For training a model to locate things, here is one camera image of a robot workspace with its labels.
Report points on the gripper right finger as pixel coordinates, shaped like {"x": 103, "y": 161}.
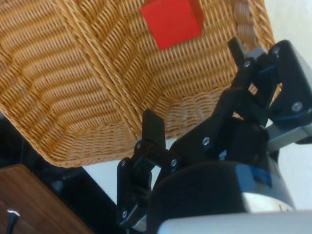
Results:
{"x": 195, "y": 146}

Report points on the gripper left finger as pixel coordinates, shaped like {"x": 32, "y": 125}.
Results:
{"x": 153, "y": 131}

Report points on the red cube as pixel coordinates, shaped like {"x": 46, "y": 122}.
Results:
{"x": 170, "y": 22}

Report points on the wicker basket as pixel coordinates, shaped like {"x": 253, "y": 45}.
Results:
{"x": 182, "y": 80}
{"x": 48, "y": 85}

